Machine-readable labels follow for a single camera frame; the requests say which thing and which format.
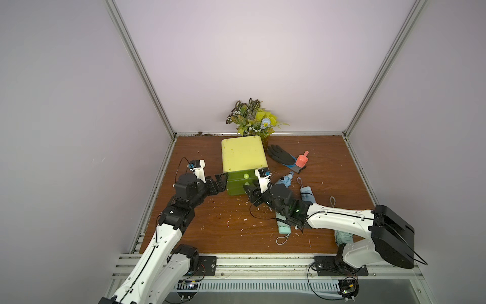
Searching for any dark green top drawer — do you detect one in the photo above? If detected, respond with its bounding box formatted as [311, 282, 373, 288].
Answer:
[227, 169, 258, 196]

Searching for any yellow-green drawer cabinet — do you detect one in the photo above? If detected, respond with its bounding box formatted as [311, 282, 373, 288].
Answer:
[221, 136, 268, 173]

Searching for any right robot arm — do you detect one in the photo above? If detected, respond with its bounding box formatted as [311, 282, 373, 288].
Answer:
[244, 184, 426, 269]

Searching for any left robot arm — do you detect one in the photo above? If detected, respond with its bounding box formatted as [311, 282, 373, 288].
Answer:
[99, 169, 228, 303]

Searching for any light blue folded umbrella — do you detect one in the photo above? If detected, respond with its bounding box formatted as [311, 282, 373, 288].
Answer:
[275, 171, 294, 188]

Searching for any mint green folded umbrella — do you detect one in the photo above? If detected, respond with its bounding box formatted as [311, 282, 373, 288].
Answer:
[275, 212, 292, 246]

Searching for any black work glove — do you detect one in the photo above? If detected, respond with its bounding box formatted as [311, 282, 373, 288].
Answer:
[267, 144, 306, 174]

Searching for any red plastic scoop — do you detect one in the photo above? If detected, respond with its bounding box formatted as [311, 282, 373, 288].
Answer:
[296, 151, 309, 168]

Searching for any artificial plant in vase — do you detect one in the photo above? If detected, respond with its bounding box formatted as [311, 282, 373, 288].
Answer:
[226, 98, 287, 148]

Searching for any left circuit board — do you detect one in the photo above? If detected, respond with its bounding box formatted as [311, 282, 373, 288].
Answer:
[176, 280, 199, 302]

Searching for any circuit board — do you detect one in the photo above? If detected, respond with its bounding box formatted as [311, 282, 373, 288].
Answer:
[176, 280, 199, 302]
[338, 277, 359, 301]

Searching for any right circuit board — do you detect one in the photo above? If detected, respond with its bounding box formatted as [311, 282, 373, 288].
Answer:
[338, 277, 359, 301]

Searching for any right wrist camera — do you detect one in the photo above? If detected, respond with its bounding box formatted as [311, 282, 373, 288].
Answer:
[254, 167, 272, 193]

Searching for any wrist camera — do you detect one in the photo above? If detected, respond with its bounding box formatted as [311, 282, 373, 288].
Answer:
[188, 160, 206, 183]
[254, 167, 272, 193]

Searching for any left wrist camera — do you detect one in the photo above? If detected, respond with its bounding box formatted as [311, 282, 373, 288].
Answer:
[188, 160, 206, 183]

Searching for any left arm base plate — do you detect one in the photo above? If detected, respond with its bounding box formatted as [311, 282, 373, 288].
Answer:
[183, 255, 217, 278]

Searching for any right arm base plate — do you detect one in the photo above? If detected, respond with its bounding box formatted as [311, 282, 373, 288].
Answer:
[311, 256, 369, 277]

